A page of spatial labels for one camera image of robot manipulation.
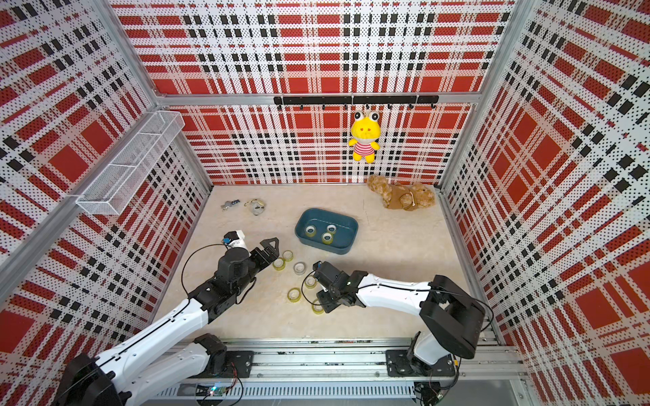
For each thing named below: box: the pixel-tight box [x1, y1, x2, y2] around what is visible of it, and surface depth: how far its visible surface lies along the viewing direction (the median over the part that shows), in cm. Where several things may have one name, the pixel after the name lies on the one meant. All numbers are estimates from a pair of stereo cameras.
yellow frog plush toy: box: [348, 110, 381, 165], surface depth 95 cm
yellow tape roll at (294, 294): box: [286, 287, 303, 303], surface depth 89 cm
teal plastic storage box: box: [294, 208, 359, 255], surface depth 106 cm
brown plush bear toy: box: [366, 174, 436, 212], surface depth 107 cm
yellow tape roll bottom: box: [311, 298, 325, 315], surface depth 86 cm
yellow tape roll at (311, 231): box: [305, 224, 317, 238], surface depth 106 cm
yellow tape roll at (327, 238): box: [321, 232, 334, 246], surface depth 103 cm
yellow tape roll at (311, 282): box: [304, 275, 318, 290], surface depth 92 cm
